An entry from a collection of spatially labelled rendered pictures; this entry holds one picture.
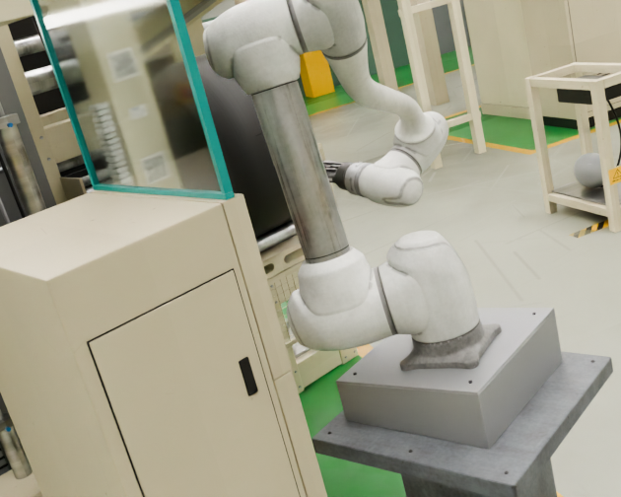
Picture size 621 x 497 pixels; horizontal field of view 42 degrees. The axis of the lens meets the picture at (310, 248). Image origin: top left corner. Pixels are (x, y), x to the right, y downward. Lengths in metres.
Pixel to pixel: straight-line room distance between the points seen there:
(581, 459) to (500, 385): 1.10
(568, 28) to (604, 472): 4.41
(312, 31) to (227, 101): 0.67
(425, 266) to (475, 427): 0.34
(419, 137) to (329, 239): 0.48
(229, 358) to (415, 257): 0.45
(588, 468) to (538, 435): 1.02
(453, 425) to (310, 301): 0.39
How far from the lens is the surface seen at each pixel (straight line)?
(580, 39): 6.66
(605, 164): 4.42
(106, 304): 1.39
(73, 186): 2.72
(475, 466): 1.68
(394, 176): 2.04
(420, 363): 1.80
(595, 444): 2.86
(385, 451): 1.78
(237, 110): 2.28
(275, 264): 2.45
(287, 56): 1.67
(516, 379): 1.79
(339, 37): 1.70
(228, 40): 1.68
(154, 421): 1.48
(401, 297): 1.71
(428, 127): 2.10
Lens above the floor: 1.61
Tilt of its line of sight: 18 degrees down
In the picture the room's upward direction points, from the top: 15 degrees counter-clockwise
